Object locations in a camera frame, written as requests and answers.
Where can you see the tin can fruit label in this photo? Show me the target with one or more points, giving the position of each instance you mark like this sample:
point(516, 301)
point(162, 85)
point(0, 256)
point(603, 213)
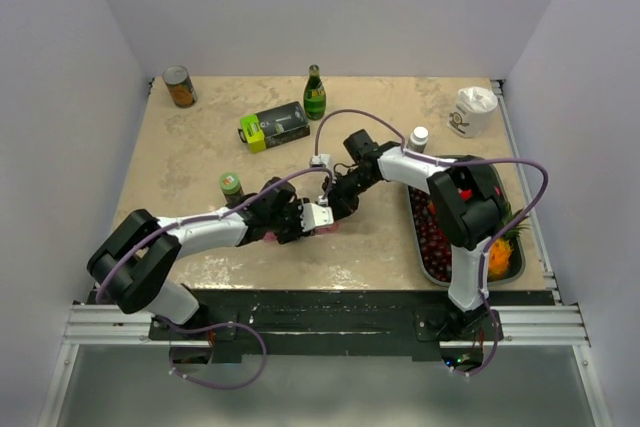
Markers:
point(180, 87)

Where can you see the grey fruit tray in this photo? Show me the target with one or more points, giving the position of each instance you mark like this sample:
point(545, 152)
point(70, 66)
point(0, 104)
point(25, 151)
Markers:
point(517, 265)

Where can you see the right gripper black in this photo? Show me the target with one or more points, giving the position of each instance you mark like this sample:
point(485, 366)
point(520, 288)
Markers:
point(341, 203)

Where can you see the green black product box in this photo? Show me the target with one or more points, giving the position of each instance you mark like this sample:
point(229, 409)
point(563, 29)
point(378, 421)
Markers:
point(273, 127)

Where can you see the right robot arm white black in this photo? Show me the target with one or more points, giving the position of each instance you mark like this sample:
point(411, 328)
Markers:
point(466, 193)

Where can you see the red grape bunch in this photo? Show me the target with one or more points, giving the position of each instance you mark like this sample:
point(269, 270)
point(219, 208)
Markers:
point(434, 247)

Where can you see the green lid small jar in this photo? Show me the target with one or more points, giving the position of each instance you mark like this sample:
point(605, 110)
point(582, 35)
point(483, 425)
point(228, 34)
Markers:
point(231, 188)

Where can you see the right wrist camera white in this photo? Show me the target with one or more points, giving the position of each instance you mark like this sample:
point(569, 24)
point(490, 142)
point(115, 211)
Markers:
point(321, 161)

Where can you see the green glass bottle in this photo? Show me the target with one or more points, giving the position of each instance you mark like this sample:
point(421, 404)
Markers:
point(314, 95)

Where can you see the pink weekly pill organizer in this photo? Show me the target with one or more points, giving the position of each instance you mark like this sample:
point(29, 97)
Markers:
point(271, 236)

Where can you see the grey pill bottle white cap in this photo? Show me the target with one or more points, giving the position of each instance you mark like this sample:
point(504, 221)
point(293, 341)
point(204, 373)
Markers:
point(418, 139)

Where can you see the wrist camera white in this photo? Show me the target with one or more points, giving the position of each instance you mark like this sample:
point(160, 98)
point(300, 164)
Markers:
point(315, 215)
point(321, 161)

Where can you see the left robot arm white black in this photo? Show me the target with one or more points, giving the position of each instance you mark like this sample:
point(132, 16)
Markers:
point(132, 266)

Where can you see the white paper bag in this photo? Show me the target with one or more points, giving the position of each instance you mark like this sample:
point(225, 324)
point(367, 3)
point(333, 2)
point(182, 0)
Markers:
point(472, 112)

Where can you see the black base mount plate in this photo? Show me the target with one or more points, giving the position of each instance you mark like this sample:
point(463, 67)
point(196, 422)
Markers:
point(237, 323)

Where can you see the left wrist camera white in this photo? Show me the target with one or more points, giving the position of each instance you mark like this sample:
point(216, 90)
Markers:
point(315, 215)

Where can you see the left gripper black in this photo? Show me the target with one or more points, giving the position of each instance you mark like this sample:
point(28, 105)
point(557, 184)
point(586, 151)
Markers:
point(297, 232)

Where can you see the yellow orange dragon fruit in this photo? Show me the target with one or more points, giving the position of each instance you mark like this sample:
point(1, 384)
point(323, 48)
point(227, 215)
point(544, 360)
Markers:
point(502, 250)

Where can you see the aluminium frame rail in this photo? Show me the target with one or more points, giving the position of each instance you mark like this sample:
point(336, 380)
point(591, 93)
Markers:
point(106, 325)

